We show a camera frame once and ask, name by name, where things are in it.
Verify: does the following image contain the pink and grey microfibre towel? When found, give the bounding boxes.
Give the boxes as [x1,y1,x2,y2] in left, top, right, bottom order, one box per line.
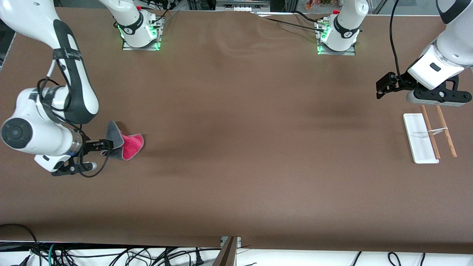
[105,120,144,161]

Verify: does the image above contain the wooden chopsticks pair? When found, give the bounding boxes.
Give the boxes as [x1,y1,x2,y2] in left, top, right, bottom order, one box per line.
[403,105,457,164]

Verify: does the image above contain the orange decorative plant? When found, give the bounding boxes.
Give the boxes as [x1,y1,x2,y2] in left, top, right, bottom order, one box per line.
[305,0,333,10]

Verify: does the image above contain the brown wooden beam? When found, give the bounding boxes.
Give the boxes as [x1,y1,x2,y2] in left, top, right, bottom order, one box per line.
[212,236,239,266]

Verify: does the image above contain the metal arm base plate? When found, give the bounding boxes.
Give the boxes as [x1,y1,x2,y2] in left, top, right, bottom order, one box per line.
[122,15,163,51]
[316,20,357,56]

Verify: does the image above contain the thick black looped cable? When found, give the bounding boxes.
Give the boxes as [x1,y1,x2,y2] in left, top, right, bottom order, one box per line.
[0,223,40,266]

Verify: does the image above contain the tangled black cables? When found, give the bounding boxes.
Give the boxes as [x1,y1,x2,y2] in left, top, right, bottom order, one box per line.
[22,246,207,266]

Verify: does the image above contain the thin black cable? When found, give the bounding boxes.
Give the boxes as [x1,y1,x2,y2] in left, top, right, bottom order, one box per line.
[255,14,322,30]

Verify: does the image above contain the black base connector cables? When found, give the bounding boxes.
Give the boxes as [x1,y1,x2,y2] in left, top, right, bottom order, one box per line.
[142,0,180,26]

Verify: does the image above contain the silver metal bracket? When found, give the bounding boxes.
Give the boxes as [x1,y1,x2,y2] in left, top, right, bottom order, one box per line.
[220,236,242,249]

